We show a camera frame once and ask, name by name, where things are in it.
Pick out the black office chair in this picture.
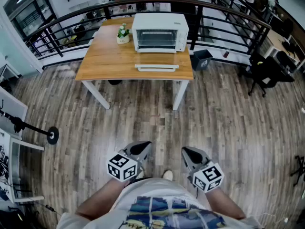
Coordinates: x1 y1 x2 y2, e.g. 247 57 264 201
238 52 296 98
276 50 302 75

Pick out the white partition cabinet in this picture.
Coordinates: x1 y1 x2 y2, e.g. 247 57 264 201
0 87 28 138

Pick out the white metal-frame desk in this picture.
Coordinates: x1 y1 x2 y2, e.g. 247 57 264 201
0 127 45 204

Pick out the black bag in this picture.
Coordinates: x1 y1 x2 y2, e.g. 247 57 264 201
0 208 31 229

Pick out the light wooden desk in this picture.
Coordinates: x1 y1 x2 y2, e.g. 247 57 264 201
264 30 301 64

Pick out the small white desk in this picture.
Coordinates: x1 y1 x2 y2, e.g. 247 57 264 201
0 63 20 82

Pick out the white toaster oven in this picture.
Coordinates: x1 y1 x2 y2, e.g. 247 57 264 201
131 12 190 73

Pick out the black stand with weight disc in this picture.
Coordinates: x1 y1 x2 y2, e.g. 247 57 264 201
0 99 60 145

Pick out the black floor cable with adapter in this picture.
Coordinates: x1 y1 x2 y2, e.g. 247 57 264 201
30 197 62 216

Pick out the dark grey waste bin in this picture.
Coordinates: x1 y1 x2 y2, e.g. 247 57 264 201
192 49 214 71

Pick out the white pot with flowers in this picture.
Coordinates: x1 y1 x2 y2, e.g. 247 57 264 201
116 22 132 44

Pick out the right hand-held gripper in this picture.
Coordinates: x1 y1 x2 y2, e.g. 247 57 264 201
182 146 225 193

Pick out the black chair base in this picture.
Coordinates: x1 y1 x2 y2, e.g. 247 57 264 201
290 155 305 187

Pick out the person's printed white shirt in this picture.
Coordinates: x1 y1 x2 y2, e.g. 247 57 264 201
56 177 263 229

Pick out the person's left forearm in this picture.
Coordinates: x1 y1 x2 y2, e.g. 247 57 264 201
75 177 131 221

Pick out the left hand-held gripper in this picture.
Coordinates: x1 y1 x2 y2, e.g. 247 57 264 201
107 141 153 183

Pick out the person's right forearm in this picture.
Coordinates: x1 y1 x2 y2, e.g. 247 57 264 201
204 186 246 220

